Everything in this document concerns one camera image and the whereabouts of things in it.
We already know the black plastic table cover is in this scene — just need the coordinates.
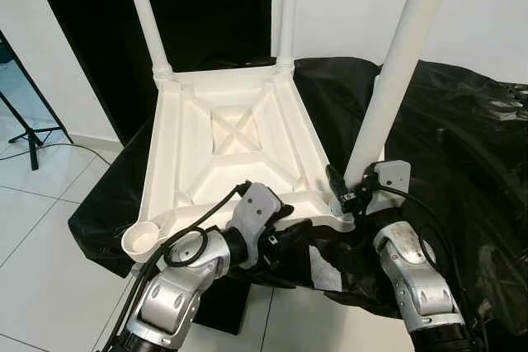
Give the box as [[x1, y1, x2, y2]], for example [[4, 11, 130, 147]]
[[68, 57, 528, 336]]

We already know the black door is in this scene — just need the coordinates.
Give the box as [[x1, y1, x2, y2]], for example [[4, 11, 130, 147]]
[[26, 0, 275, 145]]

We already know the black tripod stand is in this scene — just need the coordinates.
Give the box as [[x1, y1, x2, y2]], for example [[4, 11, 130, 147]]
[[0, 88, 54, 171]]

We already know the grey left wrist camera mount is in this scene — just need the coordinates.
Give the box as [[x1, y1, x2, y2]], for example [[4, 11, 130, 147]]
[[229, 181, 282, 246]]

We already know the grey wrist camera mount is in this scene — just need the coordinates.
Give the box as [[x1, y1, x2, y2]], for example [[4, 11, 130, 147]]
[[229, 181, 282, 246], [363, 159, 413, 215]]

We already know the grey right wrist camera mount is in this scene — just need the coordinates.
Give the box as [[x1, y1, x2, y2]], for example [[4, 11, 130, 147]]
[[363, 159, 413, 215]]

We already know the thin black floor cable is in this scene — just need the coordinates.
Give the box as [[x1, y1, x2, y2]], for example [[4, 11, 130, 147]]
[[37, 142, 125, 159]]

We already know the glass panel black frame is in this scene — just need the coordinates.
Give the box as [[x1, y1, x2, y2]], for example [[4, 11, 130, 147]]
[[0, 29, 75, 143]]

